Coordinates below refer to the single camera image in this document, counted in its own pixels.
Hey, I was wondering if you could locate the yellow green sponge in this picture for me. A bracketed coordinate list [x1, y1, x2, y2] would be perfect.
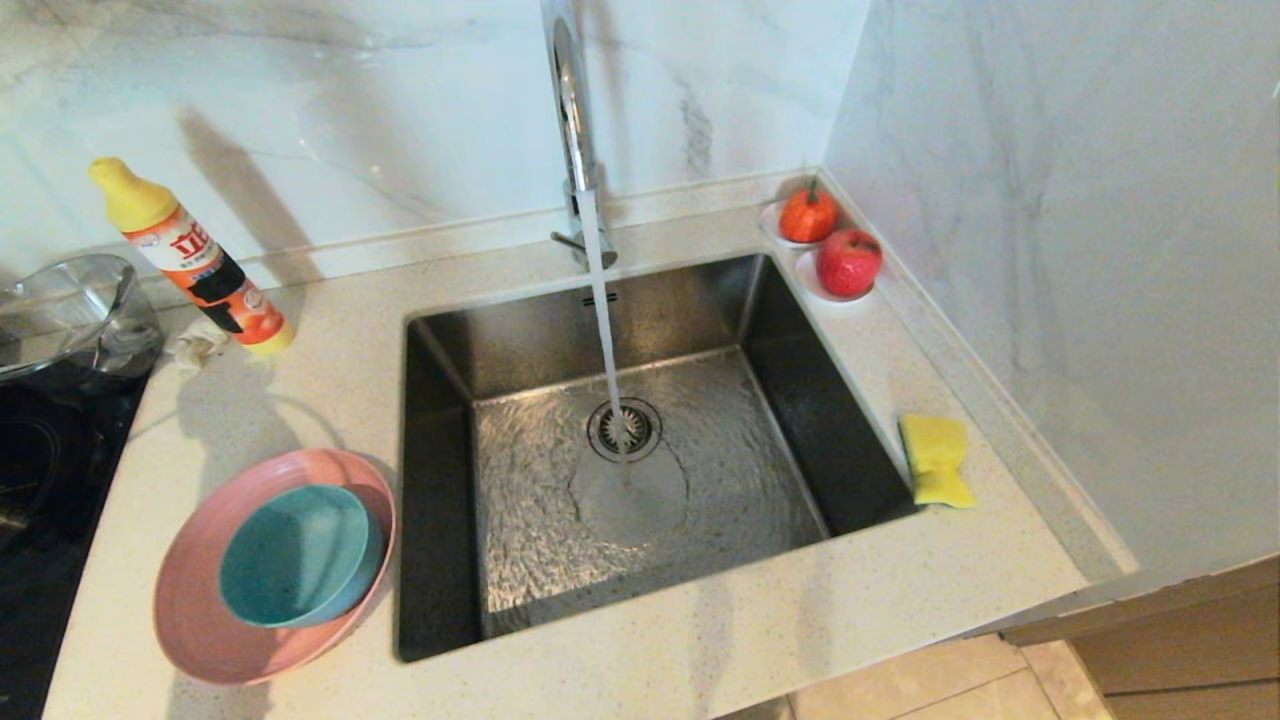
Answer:
[898, 413, 977, 510]

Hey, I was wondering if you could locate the yellow-capped dish soap bottle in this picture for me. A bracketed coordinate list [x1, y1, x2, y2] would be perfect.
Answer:
[88, 156, 296, 358]

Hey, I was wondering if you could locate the metal sink drain strainer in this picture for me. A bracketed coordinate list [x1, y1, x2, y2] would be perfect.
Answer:
[587, 397, 663, 464]

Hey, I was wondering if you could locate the stainless steel sink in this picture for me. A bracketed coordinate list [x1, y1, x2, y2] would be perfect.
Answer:
[395, 250, 926, 664]

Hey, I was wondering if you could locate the small white dish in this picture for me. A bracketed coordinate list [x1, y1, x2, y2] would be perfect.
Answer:
[795, 248, 879, 304]
[760, 200, 841, 249]

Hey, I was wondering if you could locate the orange red tomato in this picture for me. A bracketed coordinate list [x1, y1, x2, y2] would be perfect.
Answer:
[779, 180, 839, 246]

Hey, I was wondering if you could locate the red apple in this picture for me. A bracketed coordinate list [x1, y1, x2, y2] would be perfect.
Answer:
[815, 228, 884, 299]

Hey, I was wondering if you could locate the chrome faucet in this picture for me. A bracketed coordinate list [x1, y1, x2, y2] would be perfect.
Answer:
[538, 0, 619, 272]

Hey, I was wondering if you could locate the teal bowl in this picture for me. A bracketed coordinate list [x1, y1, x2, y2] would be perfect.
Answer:
[218, 484, 384, 629]

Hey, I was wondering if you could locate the crumpled white paper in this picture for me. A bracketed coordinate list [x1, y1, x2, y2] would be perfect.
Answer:
[172, 320, 233, 373]

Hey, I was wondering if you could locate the pink plate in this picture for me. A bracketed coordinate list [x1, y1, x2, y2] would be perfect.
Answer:
[153, 448, 397, 687]

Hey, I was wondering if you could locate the clear glass bowl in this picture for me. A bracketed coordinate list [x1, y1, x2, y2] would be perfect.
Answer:
[0, 253, 165, 383]

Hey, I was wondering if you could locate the light wooden cabinet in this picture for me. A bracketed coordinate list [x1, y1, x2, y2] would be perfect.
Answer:
[1000, 555, 1280, 720]

